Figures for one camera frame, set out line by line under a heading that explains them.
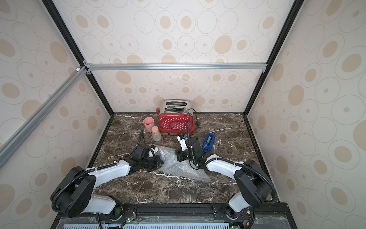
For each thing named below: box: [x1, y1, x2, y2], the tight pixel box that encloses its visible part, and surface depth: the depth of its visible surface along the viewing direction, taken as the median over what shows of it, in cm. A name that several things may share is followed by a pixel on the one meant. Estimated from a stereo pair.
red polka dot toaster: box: [155, 98, 195, 134], surface depth 101 cm
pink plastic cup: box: [142, 116, 155, 133], surface depth 105 cm
